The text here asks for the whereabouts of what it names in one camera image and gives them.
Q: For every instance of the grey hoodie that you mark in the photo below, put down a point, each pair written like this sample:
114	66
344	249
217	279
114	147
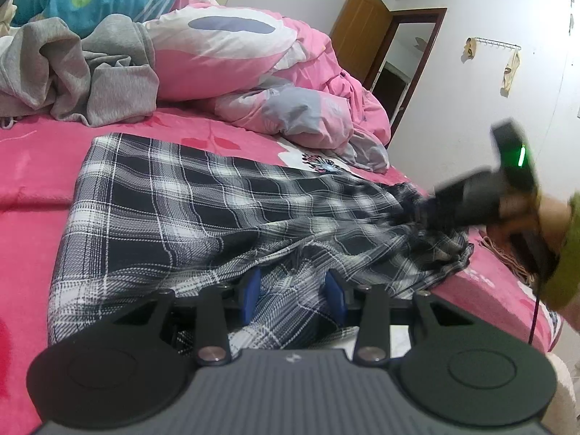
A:
105	78

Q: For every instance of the pink patterned duvet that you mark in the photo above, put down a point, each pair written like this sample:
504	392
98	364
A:
270	75

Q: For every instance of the black white plaid shirt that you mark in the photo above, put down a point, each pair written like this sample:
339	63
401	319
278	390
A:
148	215

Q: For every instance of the person's right hand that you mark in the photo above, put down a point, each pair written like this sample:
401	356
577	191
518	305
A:
542	215

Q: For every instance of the pink bed sheet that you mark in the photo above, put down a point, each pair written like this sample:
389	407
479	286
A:
40	162

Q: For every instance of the brown wooden door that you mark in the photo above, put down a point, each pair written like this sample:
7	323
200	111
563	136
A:
357	35

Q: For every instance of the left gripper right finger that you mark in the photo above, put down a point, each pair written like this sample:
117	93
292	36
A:
366	307

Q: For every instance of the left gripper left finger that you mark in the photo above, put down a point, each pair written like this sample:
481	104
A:
221	309

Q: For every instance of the wall hook rack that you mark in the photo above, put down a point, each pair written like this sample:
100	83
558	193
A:
503	57

